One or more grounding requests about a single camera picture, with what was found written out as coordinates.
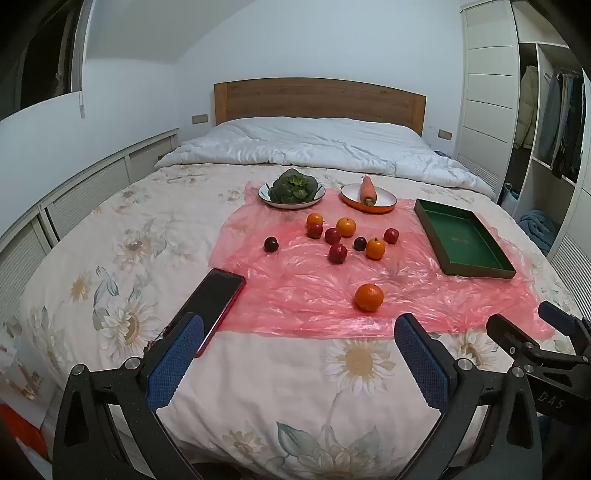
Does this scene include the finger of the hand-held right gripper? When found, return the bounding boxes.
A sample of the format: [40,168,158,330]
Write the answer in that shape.
[486,314,580,372]
[538,301,591,358]

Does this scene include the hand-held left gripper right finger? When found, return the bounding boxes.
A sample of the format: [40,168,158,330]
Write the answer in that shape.
[394,313,544,480]

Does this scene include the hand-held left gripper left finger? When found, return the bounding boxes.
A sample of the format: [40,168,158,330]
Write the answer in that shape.
[53,313,206,480]

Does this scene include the large orange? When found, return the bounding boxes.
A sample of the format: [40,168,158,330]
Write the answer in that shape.
[355,283,385,312]

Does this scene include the green rectangular tray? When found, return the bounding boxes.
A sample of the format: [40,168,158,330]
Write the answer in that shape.
[414,198,517,280]

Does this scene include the smartphone with red case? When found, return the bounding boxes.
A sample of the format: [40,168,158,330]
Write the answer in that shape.
[161,268,247,358]

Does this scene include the blue blanket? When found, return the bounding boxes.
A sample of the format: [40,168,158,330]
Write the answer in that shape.
[519,210,559,252]

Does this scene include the white bag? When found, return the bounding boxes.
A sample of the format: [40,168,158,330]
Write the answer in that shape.
[499,182,522,210]

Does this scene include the pink plastic sheet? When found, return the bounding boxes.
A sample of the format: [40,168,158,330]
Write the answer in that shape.
[210,182,555,342]

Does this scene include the white printed box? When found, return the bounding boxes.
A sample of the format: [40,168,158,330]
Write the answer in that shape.
[0,337,61,411]

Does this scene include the orange enamel dish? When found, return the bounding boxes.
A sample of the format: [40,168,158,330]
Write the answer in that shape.
[340,183,398,213]

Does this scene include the orange bag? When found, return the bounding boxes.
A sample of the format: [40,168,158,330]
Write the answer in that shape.
[0,401,49,462]

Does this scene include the white green-rimmed plate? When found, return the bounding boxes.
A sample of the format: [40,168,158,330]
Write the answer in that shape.
[257,181,326,210]

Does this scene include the dark hanging clothes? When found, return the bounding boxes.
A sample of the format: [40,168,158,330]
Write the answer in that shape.
[538,69,587,180]

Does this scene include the low white slatted cabinet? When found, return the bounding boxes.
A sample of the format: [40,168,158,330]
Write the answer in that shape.
[0,128,180,296]

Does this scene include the green leafy vegetable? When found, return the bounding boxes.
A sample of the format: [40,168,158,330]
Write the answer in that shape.
[269,168,319,204]

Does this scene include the beige hanging jacket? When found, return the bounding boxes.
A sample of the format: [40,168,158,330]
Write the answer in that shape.
[514,65,540,149]

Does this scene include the white wardrobe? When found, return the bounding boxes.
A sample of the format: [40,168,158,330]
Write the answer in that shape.
[455,0,591,273]

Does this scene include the white duvet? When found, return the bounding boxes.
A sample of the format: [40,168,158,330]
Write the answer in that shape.
[154,117,497,199]

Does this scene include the wooden headboard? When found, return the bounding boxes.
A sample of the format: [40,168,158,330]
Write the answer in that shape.
[213,78,426,137]

